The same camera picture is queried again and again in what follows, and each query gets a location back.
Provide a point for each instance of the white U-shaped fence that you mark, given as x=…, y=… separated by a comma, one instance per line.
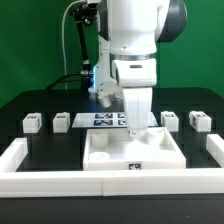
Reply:
x=101, y=183

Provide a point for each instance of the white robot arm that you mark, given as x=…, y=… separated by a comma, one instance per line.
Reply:
x=128, y=31

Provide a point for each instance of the white marker sheet with tags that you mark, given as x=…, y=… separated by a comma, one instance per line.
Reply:
x=86, y=120

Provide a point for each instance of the white square table top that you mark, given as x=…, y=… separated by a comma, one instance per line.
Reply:
x=115, y=149

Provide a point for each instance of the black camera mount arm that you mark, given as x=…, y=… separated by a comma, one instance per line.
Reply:
x=85, y=15

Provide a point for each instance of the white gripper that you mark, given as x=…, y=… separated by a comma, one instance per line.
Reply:
x=136, y=79

